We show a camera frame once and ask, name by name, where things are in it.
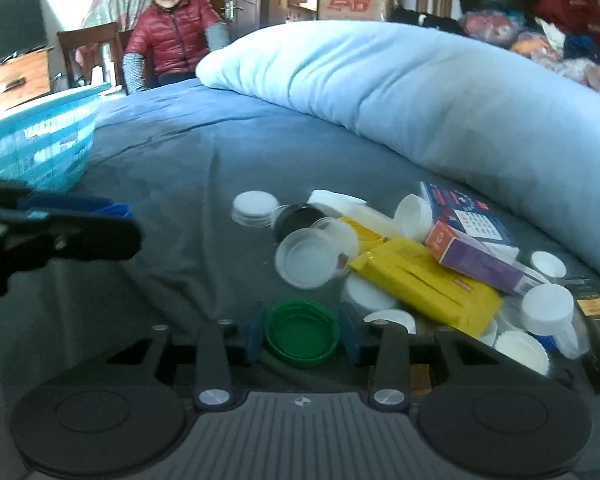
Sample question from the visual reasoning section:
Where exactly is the wooden chair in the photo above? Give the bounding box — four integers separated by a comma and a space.
57, 22, 124, 88

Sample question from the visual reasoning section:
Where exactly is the black gold box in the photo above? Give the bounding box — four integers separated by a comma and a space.
571, 278, 600, 394

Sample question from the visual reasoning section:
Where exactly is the dark blue bed sheet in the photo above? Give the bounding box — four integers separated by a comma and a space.
0, 78, 600, 480

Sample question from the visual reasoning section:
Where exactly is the black television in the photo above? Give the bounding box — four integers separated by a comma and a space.
0, 0, 48, 63

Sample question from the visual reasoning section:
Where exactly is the yellow packet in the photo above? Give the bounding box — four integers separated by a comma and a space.
349, 237, 502, 337

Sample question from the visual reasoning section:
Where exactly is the black bottle cap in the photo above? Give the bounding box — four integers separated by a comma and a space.
271, 204, 325, 243

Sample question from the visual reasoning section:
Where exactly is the white bottle cap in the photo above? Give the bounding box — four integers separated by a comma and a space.
520, 284, 574, 336

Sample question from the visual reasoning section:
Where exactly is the blue plastic basket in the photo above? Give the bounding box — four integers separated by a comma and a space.
0, 84, 110, 193

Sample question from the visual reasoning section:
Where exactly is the green bottle cap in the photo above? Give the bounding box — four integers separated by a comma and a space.
264, 300, 340, 368

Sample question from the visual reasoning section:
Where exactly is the clear white lid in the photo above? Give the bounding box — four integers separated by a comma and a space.
274, 228, 349, 290

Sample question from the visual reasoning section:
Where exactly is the light blue folded duvet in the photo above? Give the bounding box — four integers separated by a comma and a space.
196, 21, 600, 274

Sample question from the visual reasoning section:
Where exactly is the blue white medicine box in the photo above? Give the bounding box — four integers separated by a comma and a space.
420, 182, 519, 261

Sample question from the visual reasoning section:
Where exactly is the woman in red jacket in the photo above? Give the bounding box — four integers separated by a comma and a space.
122, 0, 230, 94

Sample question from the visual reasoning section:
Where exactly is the purple orange box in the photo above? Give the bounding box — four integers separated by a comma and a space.
425, 221, 548, 296

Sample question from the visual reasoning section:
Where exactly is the wooden drawer cabinet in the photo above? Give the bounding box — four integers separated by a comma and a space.
0, 48, 52, 110

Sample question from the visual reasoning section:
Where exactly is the pile of clothes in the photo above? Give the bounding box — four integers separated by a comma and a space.
388, 0, 600, 93

